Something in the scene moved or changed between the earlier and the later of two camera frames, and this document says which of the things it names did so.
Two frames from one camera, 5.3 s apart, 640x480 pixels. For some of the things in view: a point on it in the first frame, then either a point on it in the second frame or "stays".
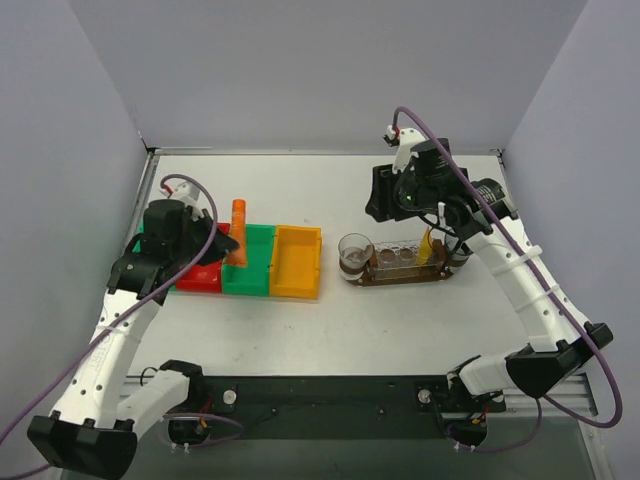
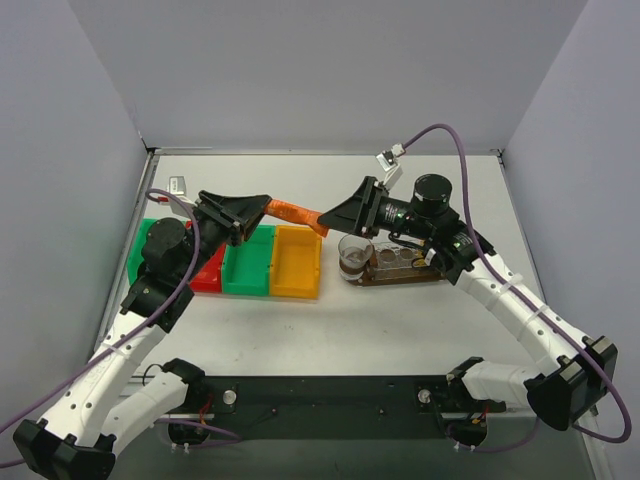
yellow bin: [296, 262] stays
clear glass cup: [355, 250] stays
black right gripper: [379, 193] → [371, 206]
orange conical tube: [238, 231] → [296, 213]
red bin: [207, 277] stays
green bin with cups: [253, 279] stays
